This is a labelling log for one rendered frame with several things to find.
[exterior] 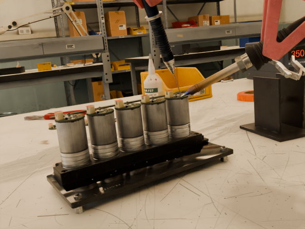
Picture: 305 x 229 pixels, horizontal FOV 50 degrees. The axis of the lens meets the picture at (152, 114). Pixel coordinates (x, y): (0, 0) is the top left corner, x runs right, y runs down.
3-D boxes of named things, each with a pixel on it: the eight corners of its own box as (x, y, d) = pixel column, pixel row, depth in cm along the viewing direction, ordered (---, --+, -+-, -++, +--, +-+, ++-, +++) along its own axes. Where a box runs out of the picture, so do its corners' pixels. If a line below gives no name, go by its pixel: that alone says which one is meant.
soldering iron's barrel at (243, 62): (192, 100, 32) (254, 67, 30) (184, 86, 32) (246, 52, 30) (193, 97, 33) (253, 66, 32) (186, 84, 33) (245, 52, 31)
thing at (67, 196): (188, 145, 38) (187, 135, 37) (234, 160, 32) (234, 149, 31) (47, 187, 30) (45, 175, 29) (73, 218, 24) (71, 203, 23)
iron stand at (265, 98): (266, 166, 39) (302, 105, 32) (229, 114, 44) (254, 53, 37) (307, 155, 40) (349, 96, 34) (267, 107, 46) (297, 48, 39)
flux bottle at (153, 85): (143, 108, 62) (138, 54, 60) (160, 105, 63) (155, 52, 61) (150, 111, 59) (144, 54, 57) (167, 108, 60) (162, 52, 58)
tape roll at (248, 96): (259, 94, 65) (259, 88, 64) (278, 98, 59) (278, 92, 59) (232, 98, 63) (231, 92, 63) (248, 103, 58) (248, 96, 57)
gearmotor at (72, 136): (96, 172, 29) (88, 115, 28) (68, 181, 28) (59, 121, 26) (86, 165, 31) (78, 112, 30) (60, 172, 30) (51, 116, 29)
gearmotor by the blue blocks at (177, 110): (196, 142, 34) (193, 93, 33) (177, 148, 33) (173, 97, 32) (182, 138, 36) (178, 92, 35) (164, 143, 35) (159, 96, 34)
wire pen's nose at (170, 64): (165, 76, 32) (160, 62, 31) (172, 70, 33) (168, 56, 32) (174, 76, 31) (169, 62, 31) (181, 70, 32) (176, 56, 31)
